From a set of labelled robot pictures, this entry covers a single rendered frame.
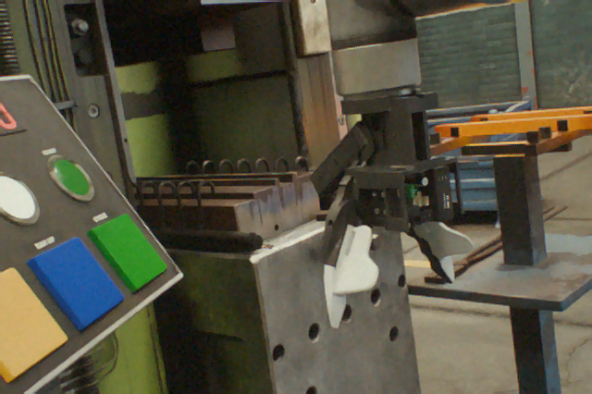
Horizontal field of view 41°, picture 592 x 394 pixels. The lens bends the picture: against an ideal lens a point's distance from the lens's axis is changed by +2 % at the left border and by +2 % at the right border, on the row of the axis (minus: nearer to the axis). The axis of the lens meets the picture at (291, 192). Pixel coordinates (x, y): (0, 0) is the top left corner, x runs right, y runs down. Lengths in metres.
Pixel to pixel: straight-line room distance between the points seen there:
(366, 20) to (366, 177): 0.13
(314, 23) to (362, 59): 0.85
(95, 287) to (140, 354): 0.51
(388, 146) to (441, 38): 8.95
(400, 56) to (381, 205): 0.13
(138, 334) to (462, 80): 8.50
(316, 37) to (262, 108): 0.18
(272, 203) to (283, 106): 0.35
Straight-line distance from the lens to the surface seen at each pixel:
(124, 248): 0.80
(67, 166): 0.83
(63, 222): 0.77
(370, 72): 0.66
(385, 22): 0.66
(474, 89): 9.48
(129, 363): 1.22
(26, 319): 0.65
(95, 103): 1.17
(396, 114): 0.66
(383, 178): 0.66
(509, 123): 1.51
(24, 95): 0.87
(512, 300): 1.38
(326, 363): 1.24
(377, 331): 1.34
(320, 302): 1.21
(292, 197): 1.24
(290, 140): 1.50
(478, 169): 4.95
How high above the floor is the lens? 1.17
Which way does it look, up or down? 9 degrees down
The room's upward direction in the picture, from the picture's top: 8 degrees counter-clockwise
